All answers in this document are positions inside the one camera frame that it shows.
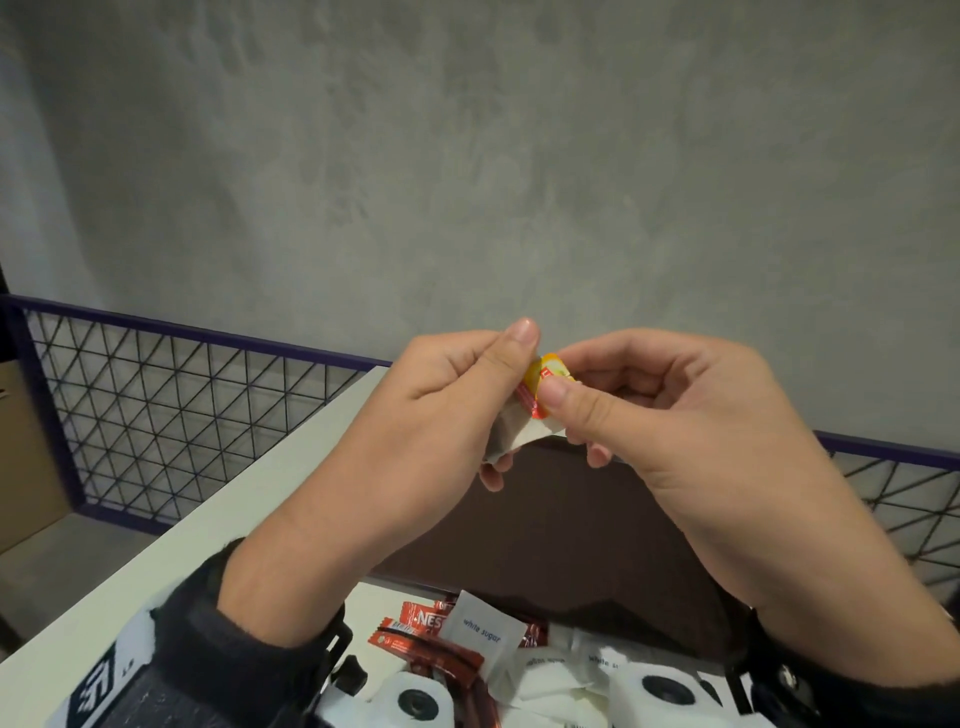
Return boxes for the brown plastic tray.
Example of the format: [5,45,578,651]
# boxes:
[371,434,751,661]

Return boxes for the pile of white sugar sachets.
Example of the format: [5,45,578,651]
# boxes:
[438,590,751,728]

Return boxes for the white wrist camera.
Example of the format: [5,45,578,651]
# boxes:
[314,671,457,728]
[607,661,774,728]

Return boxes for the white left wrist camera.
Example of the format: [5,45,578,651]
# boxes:
[314,671,457,728]

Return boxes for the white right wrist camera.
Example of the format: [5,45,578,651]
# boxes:
[607,661,774,728]

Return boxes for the black wrist strap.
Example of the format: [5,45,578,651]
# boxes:
[44,539,354,728]
[719,584,960,728]

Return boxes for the pile of red coffee sticks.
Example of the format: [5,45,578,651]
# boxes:
[367,596,549,728]

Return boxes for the person's left hand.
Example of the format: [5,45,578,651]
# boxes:
[215,317,543,651]

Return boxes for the brown cardboard box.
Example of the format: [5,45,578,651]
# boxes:
[0,359,73,556]

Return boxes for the black left wrist strap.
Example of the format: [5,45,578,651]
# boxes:
[44,539,354,728]

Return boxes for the black right wrist strap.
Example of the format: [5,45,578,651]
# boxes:
[719,584,960,728]

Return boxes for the person's right hand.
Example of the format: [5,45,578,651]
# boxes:
[536,327,960,689]

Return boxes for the tea bag with yellow tag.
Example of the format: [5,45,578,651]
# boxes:
[483,352,579,463]

